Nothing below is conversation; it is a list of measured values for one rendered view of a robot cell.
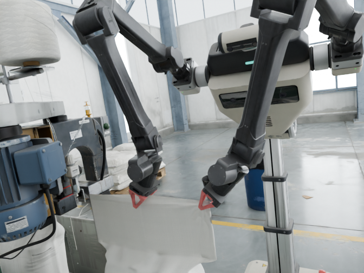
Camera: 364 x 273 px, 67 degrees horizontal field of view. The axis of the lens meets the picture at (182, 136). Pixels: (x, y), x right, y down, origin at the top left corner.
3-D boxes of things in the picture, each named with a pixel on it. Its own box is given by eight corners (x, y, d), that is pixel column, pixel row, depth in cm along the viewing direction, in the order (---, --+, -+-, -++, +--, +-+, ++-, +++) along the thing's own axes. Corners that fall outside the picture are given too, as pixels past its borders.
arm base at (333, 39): (330, 32, 92) (331, 63, 89) (330, 15, 86) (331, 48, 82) (360, 26, 88) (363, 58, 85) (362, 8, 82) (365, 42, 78)
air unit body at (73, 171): (86, 193, 102) (78, 153, 100) (76, 198, 98) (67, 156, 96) (78, 192, 104) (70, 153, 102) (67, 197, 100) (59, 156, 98)
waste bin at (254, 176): (290, 196, 325) (286, 143, 315) (284, 215, 281) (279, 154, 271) (249, 193, 348) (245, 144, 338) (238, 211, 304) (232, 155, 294)
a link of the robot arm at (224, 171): (266, 151, 73) (241, 135, 78) (247, 154, 65) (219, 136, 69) (247, 187, 77) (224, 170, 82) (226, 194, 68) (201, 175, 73)
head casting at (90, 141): (110, 175, 122) (98, 109, 117) (65, 197, 101) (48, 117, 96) (65, 174, 136) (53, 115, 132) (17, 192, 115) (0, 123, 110)
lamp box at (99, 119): (111, 135, 123) (107, 115, 122) (104, 137, 119) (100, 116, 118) (98, 136, 127) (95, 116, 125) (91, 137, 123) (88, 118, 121)
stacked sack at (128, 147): (156, 149, 468) (155, 140, 466) (141, 155, 431) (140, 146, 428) (125, 149, 500) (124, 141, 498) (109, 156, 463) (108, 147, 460)
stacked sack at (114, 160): (145, 156, 419) (143, 147, 417) (116, 170, 362) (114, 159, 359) (123, 157, 439) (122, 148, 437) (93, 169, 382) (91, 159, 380)
